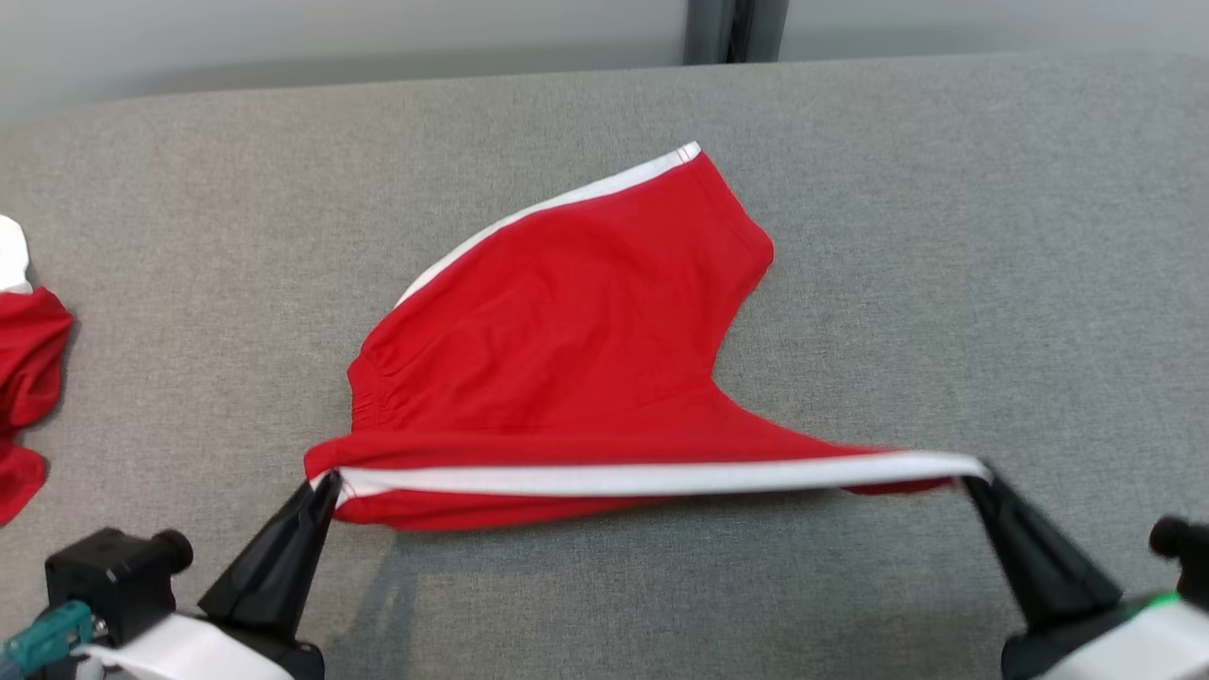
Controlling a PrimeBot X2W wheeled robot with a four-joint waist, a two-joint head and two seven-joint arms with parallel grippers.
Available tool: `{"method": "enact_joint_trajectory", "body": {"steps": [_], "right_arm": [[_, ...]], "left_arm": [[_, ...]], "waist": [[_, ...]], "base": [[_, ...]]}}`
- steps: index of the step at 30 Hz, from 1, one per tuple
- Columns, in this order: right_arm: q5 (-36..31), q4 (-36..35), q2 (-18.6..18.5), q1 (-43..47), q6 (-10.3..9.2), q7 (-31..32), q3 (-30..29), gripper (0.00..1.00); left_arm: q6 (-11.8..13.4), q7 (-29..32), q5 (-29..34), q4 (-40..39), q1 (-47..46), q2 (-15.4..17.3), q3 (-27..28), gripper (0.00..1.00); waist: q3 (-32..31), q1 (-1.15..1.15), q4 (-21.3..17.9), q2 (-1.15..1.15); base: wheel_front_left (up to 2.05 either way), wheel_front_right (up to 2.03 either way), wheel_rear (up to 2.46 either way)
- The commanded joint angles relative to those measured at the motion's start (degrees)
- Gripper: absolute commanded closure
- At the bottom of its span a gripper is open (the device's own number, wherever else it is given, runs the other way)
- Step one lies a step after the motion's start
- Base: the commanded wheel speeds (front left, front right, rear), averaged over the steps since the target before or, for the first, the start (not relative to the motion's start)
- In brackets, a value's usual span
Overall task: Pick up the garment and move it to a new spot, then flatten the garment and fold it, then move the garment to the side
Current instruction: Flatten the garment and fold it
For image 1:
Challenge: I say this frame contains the red shorts with white stripe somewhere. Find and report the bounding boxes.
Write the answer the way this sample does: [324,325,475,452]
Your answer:
[304,142,993,532]

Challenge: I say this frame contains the red jersey with white sleeves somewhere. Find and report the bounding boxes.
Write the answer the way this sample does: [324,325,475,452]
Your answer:
[0,215,77,526]

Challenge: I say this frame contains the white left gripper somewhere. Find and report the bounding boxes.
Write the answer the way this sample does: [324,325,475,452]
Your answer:
[83,472,343,680]

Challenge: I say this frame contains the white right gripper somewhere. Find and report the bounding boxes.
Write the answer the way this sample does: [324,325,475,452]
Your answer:
[963,465,1209,680]

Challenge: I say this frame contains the teal cable connector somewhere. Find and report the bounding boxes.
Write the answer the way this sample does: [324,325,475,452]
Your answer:
[0,601,95,679]

